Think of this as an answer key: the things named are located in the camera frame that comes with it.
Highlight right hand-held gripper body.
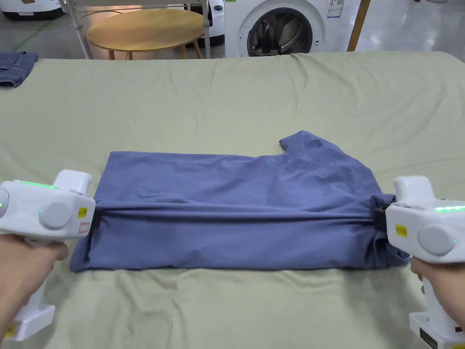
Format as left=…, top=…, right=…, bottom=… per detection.
left=373, top=176, right=465, bottom=349

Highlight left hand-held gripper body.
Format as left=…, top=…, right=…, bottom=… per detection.
left=0, top=169, right=97, bottom=342

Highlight dark blue shirt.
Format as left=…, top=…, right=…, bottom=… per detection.
left=69, top=130, right=412, bottom=273

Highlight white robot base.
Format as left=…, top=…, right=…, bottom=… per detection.
left=0, top=0, right=67, bottom=21
left=184, top=0, right=226, bottom=48

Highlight person's left hand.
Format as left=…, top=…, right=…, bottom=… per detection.
left=0, top=233, right=70, bottom=329

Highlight person's right hand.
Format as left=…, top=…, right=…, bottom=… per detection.
left=410, top=254, right=465, bottom=332

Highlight folded blue jeans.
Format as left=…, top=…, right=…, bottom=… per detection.
left=0, top=50, right=39, bottom=89

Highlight bed with pale green sheet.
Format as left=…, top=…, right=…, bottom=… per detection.
left=0, top=50, right=465, bottom=349

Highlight round wooden table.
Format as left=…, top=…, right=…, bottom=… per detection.
left=85, top=9, right=206, bottom=61

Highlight white washing machine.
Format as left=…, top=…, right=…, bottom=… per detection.
left=223, top=0, right=362, bottom=59

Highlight wooden post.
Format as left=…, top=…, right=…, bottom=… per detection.
left=346, top=0, right=372, bottom=52

